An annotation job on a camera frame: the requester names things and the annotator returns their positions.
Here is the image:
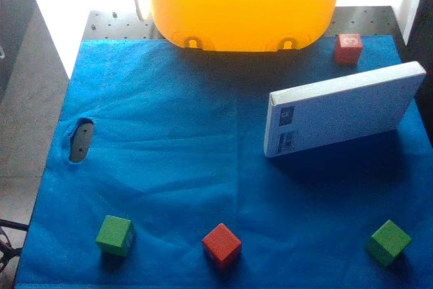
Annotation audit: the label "white box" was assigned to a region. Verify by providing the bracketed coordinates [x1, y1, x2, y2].
[263, 61, 427, 158]

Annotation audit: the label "yellow plastic bucket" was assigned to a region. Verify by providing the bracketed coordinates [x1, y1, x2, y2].
[130, 0, 355, 53]

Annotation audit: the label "red block with number three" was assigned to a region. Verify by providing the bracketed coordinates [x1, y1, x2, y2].
[334, 33, 363, 66]

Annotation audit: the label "green wooden block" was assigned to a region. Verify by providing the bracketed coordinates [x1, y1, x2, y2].
[367, 219, 413, 267]
[95, 215, 135, 258]

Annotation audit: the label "blue cloth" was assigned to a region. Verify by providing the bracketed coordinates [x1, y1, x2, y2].
[15, 35, 433, 286]

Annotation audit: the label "plain red wooden block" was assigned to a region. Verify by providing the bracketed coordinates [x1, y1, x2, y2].
[202, 223, 243, 271]

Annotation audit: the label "red and black cables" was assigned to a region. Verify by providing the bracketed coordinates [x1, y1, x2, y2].
[0, 219, 30, 275]

